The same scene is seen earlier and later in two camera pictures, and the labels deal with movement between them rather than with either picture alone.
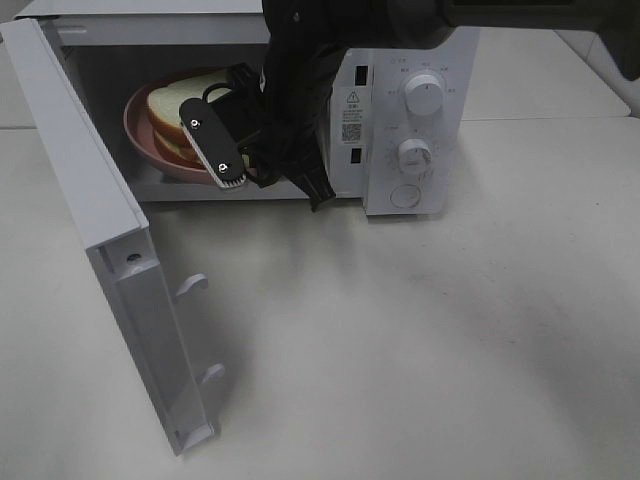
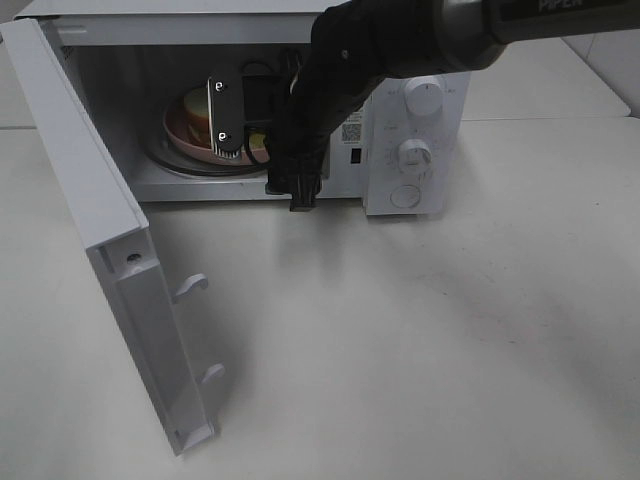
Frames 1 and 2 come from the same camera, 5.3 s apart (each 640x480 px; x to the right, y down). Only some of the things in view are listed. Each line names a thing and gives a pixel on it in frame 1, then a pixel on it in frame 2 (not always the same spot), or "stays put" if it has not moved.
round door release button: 405,196 stays put
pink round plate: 144,142 to 175,122
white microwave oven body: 402,113 stays put
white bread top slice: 165,103 to 197,101
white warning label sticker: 352,116 stays put
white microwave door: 115,234 stays put
